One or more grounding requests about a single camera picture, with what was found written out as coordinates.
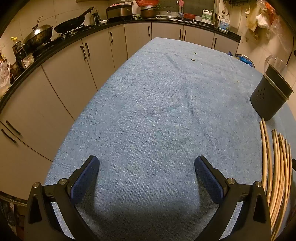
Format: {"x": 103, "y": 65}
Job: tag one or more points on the dark utensil stand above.
{"x": 216, "y": 20}

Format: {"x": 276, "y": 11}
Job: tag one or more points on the blue plastic bag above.
{"x": 245, "y": 60}

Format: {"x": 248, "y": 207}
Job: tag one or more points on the steel wok with lid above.
{"x": 38, "y": 34}

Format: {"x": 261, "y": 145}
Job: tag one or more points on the kitchen faucet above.
{"x": 181, "y": 14}

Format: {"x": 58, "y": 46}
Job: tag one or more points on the small translucent plastic bag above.
{"x": 4, "y": 76}

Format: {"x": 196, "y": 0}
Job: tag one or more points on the beige base cabinets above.
{"x": 57, "y": 81}

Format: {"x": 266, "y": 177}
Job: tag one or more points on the blue tablecloth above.
{"x": 150, "y": 104}

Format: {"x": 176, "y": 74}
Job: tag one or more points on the kitchen window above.
{"x": 201, "y": 5}

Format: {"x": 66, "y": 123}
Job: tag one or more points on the black wok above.
{"x": 69, "y": 24}

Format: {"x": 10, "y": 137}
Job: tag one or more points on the bundle of wooden chopsticks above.
{"x": 276, "y": 162}

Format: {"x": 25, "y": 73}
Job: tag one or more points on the pink cloth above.
{"x": 180, "y": 2}

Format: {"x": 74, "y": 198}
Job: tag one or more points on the green vegetables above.
{"x": 137, "y": 16}

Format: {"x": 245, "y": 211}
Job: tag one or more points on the white plastic bag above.
{"x": 262, "y": 19}

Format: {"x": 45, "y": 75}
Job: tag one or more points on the gas stove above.
{"x": 67, "y": 34}

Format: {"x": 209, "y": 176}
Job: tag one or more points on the red plastic basin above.
{"x": 148, "y": 2}

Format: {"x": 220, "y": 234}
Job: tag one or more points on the white jug green label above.
{"x": 207, "y": 15}

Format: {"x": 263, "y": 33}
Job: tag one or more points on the glass pot lid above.
{"x": 168, "y": 12}

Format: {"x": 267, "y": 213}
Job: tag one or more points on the steel kettle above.
{"x": 95, "y": 18}

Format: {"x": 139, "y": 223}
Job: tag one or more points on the dark hanging kitchen tools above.
{"x": 235, "y": 3}

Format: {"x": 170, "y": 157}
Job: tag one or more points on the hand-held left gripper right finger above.
{"x": 208, "y": 180}

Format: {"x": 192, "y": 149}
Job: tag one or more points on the brown cooking pot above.
{"x": 148, "y": 12}

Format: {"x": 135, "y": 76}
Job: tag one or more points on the cooking oil bottle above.
{"x": 15, "y": 42}

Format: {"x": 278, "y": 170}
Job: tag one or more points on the black kitchen countertop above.
{"x": 99, "y": 27}

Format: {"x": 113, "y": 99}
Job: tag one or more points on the black utensil holder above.
{"x": 266, "y": 102}

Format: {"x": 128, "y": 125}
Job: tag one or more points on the white jug blue label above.
{"x": 224, "y": 25}

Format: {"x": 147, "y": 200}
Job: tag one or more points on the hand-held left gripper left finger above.
{"x": 85, "y": 178}

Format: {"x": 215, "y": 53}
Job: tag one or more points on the large clear plastic bag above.
{"x": 281, "y": 30}

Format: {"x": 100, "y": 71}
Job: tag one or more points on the silver rice cooker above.
{"x": 119, "y": 12}

